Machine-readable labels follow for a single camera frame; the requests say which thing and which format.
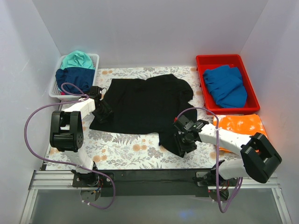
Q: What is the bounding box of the black t shirt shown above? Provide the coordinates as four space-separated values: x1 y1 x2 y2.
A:
89 74 193 157

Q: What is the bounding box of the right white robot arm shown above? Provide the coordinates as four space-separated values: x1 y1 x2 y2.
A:
174 115 282 186

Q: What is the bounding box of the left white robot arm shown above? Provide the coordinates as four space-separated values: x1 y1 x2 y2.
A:
50 86 113 187

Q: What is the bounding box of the navy blue t shirt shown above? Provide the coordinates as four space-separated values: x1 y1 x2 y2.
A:
55 67 95 93

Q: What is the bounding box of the floral table mat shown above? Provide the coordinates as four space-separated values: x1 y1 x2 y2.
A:
45 66 261 170

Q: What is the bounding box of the white plastic basket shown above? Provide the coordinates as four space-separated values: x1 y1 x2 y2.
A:
49 53 100 102

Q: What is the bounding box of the teal t shirt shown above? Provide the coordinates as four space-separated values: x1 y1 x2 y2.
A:
60 50 94 70

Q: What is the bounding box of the orange white t shirt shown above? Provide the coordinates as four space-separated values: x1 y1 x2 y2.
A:
212 113 267 152

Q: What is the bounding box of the red plastic bin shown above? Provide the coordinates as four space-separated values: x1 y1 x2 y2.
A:
195 54 261 115

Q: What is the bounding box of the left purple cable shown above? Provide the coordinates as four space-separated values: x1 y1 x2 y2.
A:
24 83 116 210

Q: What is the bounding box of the aluminium mounting rail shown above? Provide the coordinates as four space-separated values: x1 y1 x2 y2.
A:
20 171 292 224

